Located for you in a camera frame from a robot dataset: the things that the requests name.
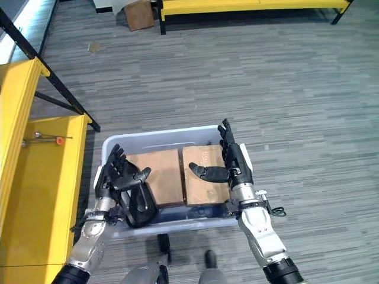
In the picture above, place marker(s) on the silver robot leg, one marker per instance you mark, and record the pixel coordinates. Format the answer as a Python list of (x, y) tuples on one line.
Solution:
[(211, 269), (145, 275)]

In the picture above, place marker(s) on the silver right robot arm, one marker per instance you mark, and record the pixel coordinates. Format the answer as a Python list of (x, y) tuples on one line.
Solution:
[(263, 230)]

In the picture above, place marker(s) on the brown cardboard sheet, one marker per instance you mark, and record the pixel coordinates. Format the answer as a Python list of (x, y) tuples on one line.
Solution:
[(160, 177), (204, 177)]

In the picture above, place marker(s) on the brown cardboard box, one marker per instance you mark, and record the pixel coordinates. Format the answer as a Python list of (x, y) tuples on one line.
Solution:
[(139, 14)]

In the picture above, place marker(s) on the silver robot right leg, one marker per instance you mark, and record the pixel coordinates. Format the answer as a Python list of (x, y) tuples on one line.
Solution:
[(211, 269)]

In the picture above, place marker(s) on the white cloth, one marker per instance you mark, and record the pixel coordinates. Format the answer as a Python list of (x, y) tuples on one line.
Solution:
[(118, 5)]

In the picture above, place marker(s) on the thin metal rod tool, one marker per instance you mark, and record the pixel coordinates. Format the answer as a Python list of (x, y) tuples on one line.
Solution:
[(47, 138)]

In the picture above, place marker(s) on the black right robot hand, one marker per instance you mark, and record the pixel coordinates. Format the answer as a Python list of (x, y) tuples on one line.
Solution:
[(235, 161)]

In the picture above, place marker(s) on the black sole-shaped part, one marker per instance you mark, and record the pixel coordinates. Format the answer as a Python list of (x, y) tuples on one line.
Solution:
[(141, 207)]

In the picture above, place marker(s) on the yellow shelf with black frame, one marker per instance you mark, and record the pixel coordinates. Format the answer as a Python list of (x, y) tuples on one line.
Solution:
[(38, 154)]

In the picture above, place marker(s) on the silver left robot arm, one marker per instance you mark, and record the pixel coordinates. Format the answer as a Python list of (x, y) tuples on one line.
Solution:
[(89, 236)]

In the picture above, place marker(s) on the translucent plastic box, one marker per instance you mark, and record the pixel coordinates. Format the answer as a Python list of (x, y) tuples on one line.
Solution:
[(165, 183)]

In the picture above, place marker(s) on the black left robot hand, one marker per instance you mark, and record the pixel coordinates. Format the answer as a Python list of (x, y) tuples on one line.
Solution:
[(122, 174)]

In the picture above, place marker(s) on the orange cap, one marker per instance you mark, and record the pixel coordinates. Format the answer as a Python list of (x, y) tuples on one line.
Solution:
[(59, 140)]

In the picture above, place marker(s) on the yellow bench with black legs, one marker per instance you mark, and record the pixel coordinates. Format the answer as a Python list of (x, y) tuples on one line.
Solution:
[(251, 9)]

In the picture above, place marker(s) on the black stand under box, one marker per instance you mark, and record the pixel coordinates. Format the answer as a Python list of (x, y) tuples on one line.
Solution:
[(164, 247)]

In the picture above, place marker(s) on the silver robot left leg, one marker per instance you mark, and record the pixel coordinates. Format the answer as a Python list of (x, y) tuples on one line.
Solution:
[(145, 275)]

